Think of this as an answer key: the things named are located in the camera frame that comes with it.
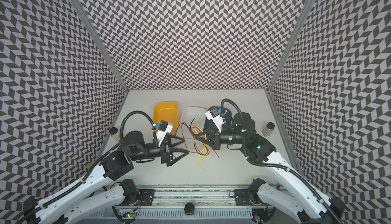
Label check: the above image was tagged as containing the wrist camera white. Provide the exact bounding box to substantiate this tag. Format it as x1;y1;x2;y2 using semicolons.
154;120;173;147
204;108;226;132

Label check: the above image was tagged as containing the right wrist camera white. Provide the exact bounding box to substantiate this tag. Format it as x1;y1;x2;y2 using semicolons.
204;108;226;132

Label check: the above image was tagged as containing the aluminium front rail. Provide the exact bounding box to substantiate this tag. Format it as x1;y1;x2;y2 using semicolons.
70;185;306;208

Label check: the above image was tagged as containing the white plastic bin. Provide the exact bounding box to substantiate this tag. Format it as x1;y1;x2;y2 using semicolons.
177;107;206;142

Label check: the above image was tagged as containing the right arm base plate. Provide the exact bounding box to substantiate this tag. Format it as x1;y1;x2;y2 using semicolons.
234;189;262;206

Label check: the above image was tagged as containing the black round knob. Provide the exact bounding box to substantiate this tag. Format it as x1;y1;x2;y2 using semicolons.
184;202;195;215

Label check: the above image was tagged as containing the yellow plastic bin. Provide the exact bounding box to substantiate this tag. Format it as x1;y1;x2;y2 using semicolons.
153;102;179;134

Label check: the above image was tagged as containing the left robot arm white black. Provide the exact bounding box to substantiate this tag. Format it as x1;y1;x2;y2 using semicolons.
18;111;189;224

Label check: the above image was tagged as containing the left small jar black lid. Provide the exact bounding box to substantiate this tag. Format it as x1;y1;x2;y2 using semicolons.
109;127;120;142

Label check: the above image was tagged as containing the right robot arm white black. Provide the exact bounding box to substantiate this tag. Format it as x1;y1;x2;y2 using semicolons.
194;98;346;224

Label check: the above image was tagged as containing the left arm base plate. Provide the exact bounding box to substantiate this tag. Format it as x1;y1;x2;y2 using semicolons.
121;189;156;206

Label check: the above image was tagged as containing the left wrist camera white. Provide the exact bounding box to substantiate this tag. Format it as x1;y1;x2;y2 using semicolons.
154;120;173;147

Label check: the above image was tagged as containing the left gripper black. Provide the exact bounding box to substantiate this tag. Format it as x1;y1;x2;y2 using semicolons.
128;132;187;168

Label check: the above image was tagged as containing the small jar black lid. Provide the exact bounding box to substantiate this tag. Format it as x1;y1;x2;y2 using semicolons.
262;122;276;137
109;127;120;142

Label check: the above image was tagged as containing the right small jar black lid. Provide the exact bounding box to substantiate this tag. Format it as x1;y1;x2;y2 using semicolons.
262;122;276;137

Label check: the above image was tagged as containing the teal plastic bin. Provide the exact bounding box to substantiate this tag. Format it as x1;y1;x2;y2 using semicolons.
204;106;233;129

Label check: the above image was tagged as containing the small green circuit board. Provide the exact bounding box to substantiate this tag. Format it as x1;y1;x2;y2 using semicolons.
122;211;136;219

